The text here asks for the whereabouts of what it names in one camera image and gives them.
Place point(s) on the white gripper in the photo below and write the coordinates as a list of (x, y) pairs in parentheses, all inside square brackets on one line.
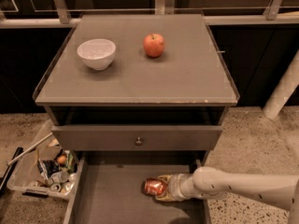
[(174, 187)]

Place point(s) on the red coke can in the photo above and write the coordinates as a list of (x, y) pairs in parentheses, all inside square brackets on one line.
[(155, 187)]

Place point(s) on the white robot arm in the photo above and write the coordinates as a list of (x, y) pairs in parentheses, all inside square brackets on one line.
[(281, 191)]

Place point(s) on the open middle drawer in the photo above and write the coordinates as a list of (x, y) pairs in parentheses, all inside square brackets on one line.
[(110, 189)]

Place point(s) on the grey drawer cabinet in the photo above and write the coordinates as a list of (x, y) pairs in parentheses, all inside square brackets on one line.
[(188, 84)]

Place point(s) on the top drawer with knob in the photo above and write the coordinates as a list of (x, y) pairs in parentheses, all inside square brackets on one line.
[(137, 137)]

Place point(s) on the small orange fruit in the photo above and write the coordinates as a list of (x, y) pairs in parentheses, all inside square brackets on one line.
[(62, 160)]

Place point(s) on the crumpled snack bag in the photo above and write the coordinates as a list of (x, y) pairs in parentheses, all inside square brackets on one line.
[(47, 168)]

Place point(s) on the clear plastic bin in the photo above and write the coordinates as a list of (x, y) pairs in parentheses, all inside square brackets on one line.
[(26, 177)]

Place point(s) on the red apple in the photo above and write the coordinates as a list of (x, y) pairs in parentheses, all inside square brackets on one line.
[(153, 45)]

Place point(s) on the white bowl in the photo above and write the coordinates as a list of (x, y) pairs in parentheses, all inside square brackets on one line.
[(97, 54)]

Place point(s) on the black flat bar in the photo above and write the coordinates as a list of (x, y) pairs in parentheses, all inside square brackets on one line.
[(10, 168)]

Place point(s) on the white diagonal pole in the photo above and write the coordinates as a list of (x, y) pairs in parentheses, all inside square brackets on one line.
[(284, 89)]

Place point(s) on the metal window railing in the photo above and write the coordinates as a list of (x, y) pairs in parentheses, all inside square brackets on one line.
[(66, 13)]

